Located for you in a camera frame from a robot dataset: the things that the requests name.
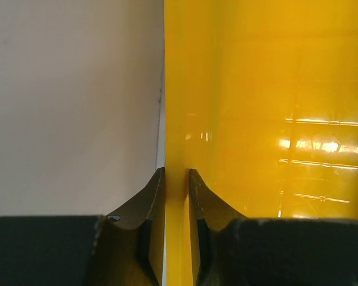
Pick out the yellow plastic bin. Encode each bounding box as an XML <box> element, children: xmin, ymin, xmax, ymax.
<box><xmin>164</xmin><ymin>1</ymin><xmax>358</xmax><ymax>285</ymax></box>

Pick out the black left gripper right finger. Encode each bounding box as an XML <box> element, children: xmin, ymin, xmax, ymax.
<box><xmin>188</xmin><ymin>169</ymin><xmax>358</xmax><ymax>285</ymax></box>

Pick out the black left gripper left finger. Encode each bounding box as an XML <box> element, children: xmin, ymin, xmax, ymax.
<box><xmin>86</xmin><ymin>167</ymin><xmax>165</xmax><ymax>285</ymax></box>

